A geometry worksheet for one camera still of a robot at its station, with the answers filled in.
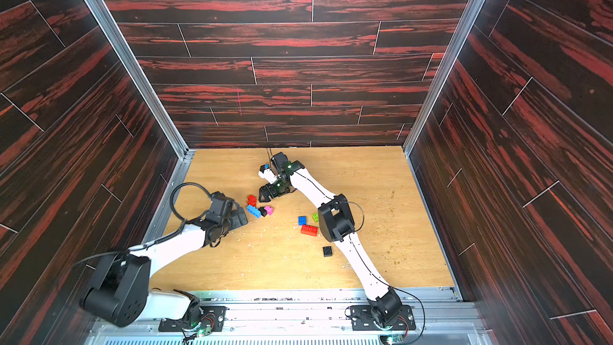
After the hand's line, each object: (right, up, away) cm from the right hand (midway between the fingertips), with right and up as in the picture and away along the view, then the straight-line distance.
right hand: (273, 193), depth 104 cm
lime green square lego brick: (+19, -9, -8) cm, 22 cm away
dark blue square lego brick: (+13, -10, -11) cm, 20 cm away
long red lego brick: (+16, -13, -12) cm, 24 cm away
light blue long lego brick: (-6, -7, -8) cm, 12 cm away
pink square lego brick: (0, -6, -8) cm, 10 cm away
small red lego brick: (-9, -3, -4) cm, 10 cm away
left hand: (-12, -8, -11) cm, 19 cm away
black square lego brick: (-3, -6, -8) cm, 11 cm away
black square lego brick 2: (+23, -20, -18) cm, 35 cm away
